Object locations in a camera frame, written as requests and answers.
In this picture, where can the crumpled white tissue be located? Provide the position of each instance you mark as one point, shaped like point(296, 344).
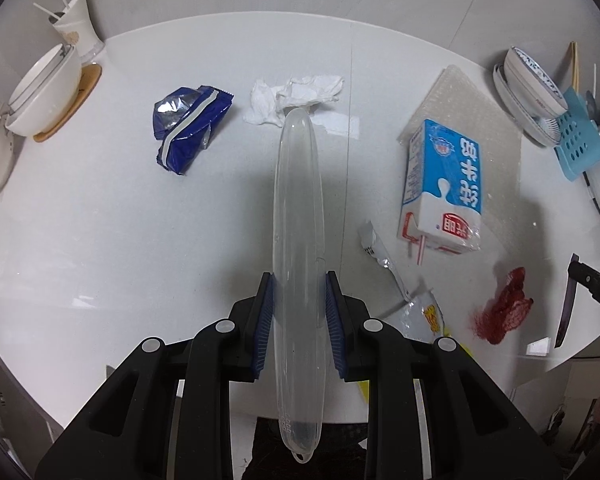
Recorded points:
point(267, 102)

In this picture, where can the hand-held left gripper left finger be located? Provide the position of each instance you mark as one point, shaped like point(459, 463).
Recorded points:
point(261, 330)

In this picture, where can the wooden chopstick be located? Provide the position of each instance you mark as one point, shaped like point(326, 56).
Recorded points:
point(572, 70)
point(576, 70)

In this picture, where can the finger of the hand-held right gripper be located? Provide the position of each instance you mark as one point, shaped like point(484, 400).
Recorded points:
point(568, 300)

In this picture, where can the blue white milk carton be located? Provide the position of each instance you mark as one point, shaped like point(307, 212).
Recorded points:
point(439, 185)

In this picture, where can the white flared cup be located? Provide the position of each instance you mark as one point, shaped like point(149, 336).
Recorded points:
point(77, 25)

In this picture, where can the white bowl with patterned rim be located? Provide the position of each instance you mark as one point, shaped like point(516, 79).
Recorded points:
point(524, 75)

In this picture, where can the red mesh net bag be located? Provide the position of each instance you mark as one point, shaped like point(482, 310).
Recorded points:
point(504, 305)

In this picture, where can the blue perforated rack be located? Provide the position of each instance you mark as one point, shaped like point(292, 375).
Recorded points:
point(579, 145)

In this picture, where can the yellow white snack wrapper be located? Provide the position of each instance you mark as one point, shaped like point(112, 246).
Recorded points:
point(419, 315)

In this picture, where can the large white ceramic bowl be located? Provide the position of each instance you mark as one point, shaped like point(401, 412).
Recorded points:
point(45, 95)

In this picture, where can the blue snack wrapper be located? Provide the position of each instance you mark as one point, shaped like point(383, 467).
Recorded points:
point(190, 125)

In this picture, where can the wooden coaster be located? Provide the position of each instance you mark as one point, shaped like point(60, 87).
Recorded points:
point(87, 82)

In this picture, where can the white plate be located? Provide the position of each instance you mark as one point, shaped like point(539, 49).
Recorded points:
point(509, 100)

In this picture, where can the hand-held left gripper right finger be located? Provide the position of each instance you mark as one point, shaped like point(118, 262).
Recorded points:
point(336, 330)

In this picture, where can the bubble wrap sheet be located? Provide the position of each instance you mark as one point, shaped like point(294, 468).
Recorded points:
point(459, 100)

